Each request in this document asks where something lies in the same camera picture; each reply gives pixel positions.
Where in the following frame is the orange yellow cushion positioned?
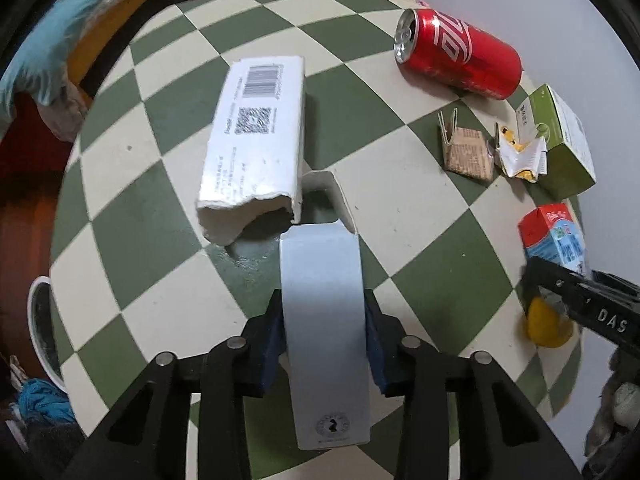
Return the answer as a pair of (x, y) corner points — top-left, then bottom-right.
(66, 0), (201, 86)

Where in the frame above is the red soda can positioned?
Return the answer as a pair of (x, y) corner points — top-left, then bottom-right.
(393, 7), (523, 101)

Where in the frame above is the beige crumpled cloth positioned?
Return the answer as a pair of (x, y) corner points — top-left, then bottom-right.
(44, 79), (92, 142)

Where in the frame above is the green and white box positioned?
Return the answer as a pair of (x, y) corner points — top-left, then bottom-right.
(514, 84), (597, 200)

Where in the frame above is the light blue fuzzy cloth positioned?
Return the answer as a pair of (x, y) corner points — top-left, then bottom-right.
(0, 0), (137, 107)

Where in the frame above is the grey fuzzy cloth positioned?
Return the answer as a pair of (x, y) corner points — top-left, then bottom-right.
(584, 350), (640, 473)

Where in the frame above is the long white barcode box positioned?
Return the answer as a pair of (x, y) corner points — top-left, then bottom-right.
(194, 55), (306, 246)

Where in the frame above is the crumpled white yellow wrapper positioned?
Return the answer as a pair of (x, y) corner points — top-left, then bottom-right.
(494, 121), (549, 183)

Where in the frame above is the white box lid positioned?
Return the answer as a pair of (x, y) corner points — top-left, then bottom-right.
(279, 170), (374, 452)

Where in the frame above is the small red blue carton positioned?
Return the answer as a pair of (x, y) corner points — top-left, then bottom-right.
(517, 203), (587, 276)

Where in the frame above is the white round bin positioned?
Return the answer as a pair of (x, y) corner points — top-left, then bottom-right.
(26, 275), (68, 394)

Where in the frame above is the brown folded paper packet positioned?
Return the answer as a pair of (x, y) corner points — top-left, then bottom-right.
(437, 109), (496, 182)

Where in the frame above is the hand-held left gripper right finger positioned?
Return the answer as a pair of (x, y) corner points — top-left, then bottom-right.
(363, 290), (583, 480)

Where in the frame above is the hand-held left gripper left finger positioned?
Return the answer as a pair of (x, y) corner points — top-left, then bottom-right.
(60, 290), (284, 480)

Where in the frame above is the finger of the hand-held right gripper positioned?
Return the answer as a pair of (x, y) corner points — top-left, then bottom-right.
(521, 255), (640, 358)
(591, 269), (640, 303)

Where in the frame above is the teal knitted cloth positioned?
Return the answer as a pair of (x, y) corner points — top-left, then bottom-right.
(18, 379), (76, 427)

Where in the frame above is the yellow peel piece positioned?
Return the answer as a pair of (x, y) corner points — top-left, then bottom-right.
(526, 296), (574, 349)

